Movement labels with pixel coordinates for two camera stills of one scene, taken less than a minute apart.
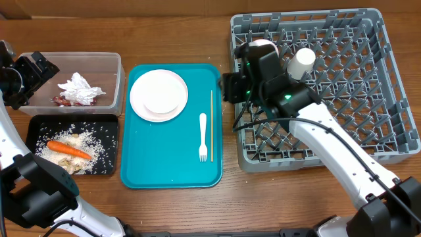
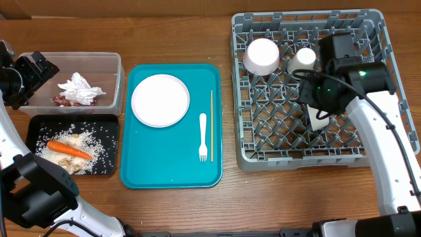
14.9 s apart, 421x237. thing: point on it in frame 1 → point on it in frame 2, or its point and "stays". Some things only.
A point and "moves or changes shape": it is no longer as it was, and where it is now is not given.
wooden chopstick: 212,130 stays
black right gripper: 227,86 → 305,97
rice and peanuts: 90,137 stays
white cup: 301,63 stays
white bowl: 160,93 moves or changes shape
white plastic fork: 202,150 stays
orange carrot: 68,149 stays
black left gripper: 35,78 stays
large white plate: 158,95 moves or changes shape
